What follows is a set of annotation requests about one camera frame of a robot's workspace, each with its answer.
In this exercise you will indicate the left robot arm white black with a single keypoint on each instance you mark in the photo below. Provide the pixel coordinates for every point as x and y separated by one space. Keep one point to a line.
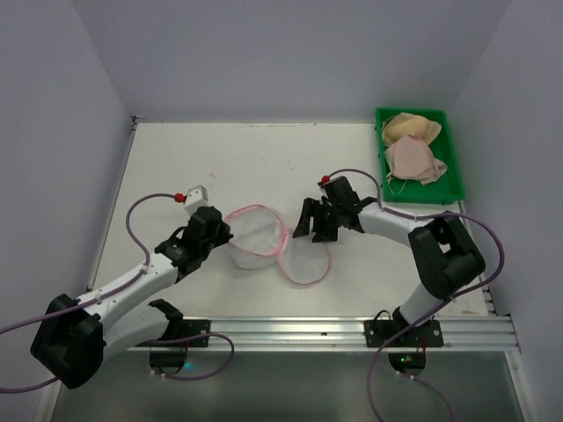
78 335

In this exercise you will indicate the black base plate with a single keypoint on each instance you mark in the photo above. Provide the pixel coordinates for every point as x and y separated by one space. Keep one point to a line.
184 333
378 331

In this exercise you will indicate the beige bra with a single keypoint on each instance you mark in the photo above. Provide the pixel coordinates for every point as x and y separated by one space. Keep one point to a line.
410 124

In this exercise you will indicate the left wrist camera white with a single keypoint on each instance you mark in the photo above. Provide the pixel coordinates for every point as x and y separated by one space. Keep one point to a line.
191 201

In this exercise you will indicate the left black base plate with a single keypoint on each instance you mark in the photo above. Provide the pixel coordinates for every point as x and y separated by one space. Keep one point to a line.
184 333

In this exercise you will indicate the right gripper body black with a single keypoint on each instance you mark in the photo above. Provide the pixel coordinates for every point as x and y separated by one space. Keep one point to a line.
324 215

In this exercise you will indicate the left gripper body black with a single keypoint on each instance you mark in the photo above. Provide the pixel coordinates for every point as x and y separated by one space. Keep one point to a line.
220 233

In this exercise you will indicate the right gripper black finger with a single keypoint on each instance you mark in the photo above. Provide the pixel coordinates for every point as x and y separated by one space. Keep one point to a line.
303 226
324 229

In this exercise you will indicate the aluminium rail front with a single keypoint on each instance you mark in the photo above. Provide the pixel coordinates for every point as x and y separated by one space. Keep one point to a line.
302 334

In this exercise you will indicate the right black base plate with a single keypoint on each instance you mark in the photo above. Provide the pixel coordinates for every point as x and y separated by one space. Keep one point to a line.
378 331

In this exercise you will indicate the green plastic tray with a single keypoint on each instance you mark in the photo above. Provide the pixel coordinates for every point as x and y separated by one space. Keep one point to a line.
449 188

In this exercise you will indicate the white mesh laundry bag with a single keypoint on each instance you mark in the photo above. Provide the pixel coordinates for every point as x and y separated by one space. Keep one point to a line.
261 239

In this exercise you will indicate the pink bra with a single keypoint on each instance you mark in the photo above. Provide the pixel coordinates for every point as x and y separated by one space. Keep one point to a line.
411 159

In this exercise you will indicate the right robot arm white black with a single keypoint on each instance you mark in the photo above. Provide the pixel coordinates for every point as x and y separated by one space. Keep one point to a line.
445 256

